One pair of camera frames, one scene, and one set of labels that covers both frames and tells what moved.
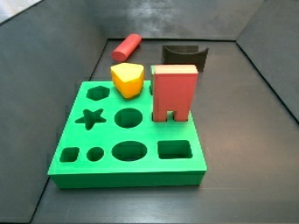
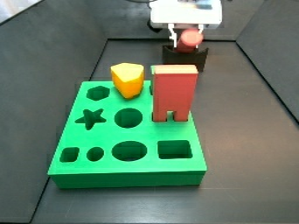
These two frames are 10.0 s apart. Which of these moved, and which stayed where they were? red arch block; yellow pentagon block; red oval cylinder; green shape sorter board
Moved: red oval cylinder
Stayed: green shape sorter board; red arch block; yellow pentagon block
